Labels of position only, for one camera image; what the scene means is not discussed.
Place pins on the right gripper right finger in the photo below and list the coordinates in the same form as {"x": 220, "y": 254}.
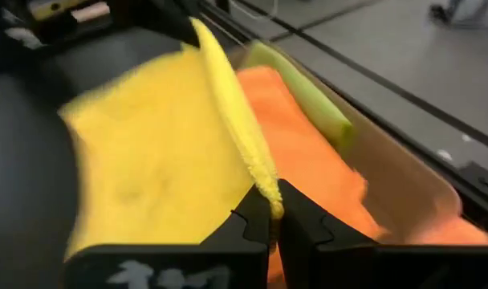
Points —
{"x": 348, "y": 265}

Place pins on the yellow microfiber towel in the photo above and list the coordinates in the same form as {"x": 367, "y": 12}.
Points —
{"x": 155, "y": 152}

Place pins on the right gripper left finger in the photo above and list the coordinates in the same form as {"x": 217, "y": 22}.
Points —
{"x": 228, "y": 261}

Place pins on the small white tape piece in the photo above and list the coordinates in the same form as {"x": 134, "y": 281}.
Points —
{"x": 444, "y": 154}

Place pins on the wooden side board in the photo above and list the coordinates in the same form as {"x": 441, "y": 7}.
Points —
{"x": 87, "y": 12}

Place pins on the orange translucent plastic bin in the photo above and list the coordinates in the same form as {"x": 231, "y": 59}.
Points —
{"x": 400, "y": 180}

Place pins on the green microfiber towel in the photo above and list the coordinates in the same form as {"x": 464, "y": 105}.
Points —
{"x": 308, "y": 100}

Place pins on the orange microfiber towel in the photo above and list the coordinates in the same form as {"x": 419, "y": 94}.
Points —
{"x": 300, "y": 152}

